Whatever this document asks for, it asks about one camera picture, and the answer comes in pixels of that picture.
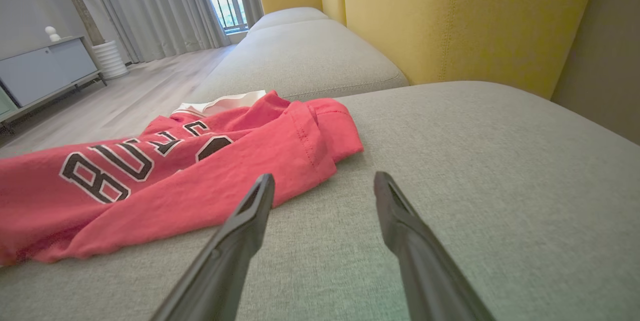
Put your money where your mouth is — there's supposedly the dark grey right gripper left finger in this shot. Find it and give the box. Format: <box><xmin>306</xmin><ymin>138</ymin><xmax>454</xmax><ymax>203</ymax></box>
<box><xmin>150</xmin><ymin>173</ymin><xmax>276</xmax><ymax>321</ymax></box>

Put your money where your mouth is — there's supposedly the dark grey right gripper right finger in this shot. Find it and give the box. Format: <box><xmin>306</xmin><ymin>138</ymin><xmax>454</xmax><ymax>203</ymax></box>
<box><xmin>373</xmin><ymin>171</ymin><xmax>497</xmax><ymax>321</ymax></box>

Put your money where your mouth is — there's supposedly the red Bulls jersey white trim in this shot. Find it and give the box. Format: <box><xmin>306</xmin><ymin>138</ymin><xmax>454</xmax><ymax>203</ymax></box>
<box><xmin>0</xmin><ymin>90</ymin><xmax>365</xmax><ymax>267</ymax></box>

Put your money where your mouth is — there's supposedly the large grey sofa seat cushion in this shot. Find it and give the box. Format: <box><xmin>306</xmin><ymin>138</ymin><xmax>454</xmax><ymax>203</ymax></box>
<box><xmin>0</xmin><ymin>81</ymin><xmax>640</xmax><ymax>321</ymax></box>

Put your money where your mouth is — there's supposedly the white ribbed round pot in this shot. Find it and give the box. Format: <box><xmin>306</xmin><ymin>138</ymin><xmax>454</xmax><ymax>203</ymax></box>
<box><xmin>91</xmin><ymin>40</ymin><xmax>130</xmax><ymax>81</ymax></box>

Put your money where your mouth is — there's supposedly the small grey sofa seat cushion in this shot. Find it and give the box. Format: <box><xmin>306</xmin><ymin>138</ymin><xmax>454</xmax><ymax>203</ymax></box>
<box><xmin>248</xmin><ymin>7</ymin><xmax>331</xmax><ymax>33</ymax></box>

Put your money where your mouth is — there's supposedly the wide yellow sofa back cushion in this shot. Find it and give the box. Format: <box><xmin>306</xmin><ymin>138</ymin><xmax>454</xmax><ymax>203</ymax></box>
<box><xmin>344</xmin><ymin>0</ymin><xmax>602</xmax><ymax>100</ymax></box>

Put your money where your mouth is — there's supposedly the grey low cabinet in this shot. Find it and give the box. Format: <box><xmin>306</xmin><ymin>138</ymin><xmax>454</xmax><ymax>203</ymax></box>
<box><xmin>0</xmin><ymin>36</ymin><xmax>108</xmax><ymax>134</ymax></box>

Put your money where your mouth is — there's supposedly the wide grey curtain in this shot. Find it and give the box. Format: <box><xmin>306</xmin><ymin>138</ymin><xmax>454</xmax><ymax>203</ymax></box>
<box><xmin>81</xmin><ymin>0</ymin><xmax>231</xmax><ymax>65</ymax></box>

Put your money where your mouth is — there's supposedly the brown textured column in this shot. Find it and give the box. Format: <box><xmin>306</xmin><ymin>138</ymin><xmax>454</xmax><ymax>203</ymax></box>
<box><xmin>50</xmin><ymin>0</ymin><xmax>106</xmax><ymax>47</ymax></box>

